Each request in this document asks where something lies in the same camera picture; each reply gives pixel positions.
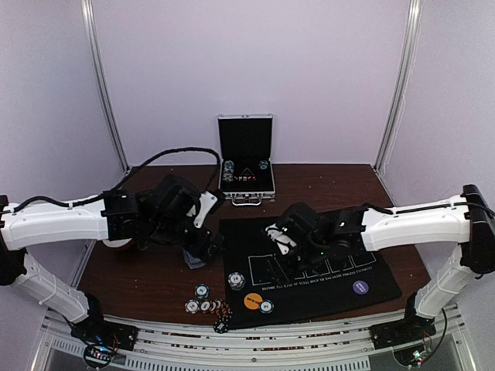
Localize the stack of poker chips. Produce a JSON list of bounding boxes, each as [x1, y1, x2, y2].
[[194, 284, 210, 300]]

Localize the grey playing card deck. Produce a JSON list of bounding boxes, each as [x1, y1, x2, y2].
[[183, 250, 206, 270]]

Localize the black poker table mat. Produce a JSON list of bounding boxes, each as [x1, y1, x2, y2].
[[219, 217, 402, 330]]

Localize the small chip stack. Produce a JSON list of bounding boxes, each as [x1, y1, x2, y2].
[[227, 272, 246, 291]]

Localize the chips row in case left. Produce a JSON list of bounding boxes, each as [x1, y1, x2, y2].
[[222, 160, 235, 182]]

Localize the black white chip on rail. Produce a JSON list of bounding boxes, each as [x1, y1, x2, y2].
[[213, 318, 229, 334]]

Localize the blue green fifty chip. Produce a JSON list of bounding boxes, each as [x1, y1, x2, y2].
[[259, 300, 275, 314]]

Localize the aluminium frame rail front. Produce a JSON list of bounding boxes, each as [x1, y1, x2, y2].
[[30, 305, 478, 370]]

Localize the white red bowl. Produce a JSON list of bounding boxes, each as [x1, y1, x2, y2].
[[102, 239, 134, 251]]

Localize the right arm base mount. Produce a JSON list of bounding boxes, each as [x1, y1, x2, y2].
[[370, 319, 436, 368]]

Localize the purple small blind button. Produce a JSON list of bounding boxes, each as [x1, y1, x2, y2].
[[352, 280, 370, 295]]

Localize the white blue chip flat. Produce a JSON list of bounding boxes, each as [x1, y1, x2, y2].
[[184, 299, 200, 315]]

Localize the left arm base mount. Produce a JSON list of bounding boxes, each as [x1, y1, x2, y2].
[[67, 320, 138, 369]]

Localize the aluminium frame post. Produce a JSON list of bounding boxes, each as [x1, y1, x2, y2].
[[374, 0, 423, 175], [80, 0, 129, 173]]

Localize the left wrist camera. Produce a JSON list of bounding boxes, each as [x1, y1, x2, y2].
[[188, 189, 225, 229]]

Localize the right aluminium frame post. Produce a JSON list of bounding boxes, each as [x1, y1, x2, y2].
[[374, 0, 423, 175]]

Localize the aluminium poker case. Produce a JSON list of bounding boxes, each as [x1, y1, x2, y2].
[[217, 114, 275, 207]]

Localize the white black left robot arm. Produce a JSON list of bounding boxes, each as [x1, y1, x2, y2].
[[1, 174, 225, 343]]

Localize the orange big blind button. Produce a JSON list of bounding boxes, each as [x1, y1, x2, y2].
[[244, 292, 263, 311]]

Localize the chips in case right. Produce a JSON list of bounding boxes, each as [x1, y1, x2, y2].
[[258, 160, 270, 171]]

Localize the left aluminium frame post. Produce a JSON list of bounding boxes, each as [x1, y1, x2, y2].
[[80, 0, 129, 173]]

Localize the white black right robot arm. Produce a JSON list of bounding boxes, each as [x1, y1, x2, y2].
[[265, 184, 494, 342]]

